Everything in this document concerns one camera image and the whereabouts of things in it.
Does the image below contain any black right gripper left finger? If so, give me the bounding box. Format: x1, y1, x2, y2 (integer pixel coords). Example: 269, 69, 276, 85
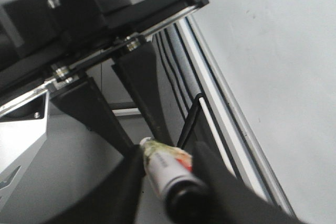
45, 145, 144, 223

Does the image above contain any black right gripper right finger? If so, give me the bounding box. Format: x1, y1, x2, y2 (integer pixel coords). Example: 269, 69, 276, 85
193, 142, 303, 223

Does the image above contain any white whiteboard marker pen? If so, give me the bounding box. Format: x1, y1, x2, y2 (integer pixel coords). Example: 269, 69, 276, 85
140, 137, 210, 223

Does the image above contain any silver robot base housing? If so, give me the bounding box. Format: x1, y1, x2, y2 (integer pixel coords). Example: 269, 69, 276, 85
1, 88, 49, 208

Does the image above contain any large whiteboard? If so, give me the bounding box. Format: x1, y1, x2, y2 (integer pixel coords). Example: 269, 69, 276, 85
177, 0, 335, 223

